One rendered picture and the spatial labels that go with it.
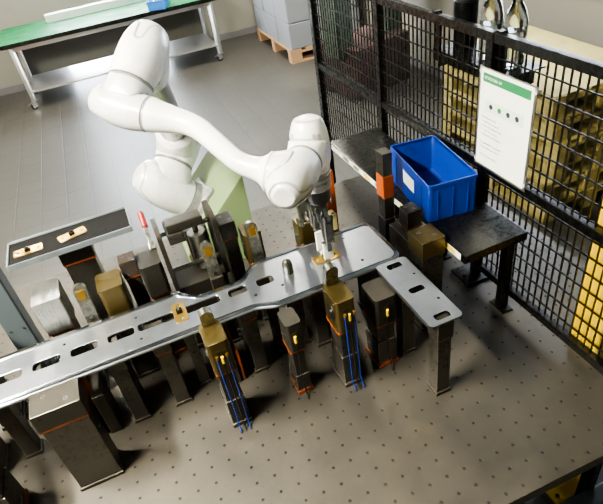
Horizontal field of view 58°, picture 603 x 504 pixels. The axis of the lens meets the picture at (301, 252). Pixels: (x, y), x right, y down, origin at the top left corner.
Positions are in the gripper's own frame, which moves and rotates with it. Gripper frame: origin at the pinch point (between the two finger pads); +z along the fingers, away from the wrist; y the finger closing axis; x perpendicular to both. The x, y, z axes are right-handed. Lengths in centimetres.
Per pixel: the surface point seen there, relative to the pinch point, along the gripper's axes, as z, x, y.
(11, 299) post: 1, -92, -30
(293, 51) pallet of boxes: 90, 167, -465
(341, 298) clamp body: 0.3, -5.9, 23.5
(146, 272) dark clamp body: -2, -52, -16
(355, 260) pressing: 4.8, 7.0, 6.1
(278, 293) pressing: 4.8, -18.8, 7.5
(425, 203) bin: -4.0, 33.7, 3.0
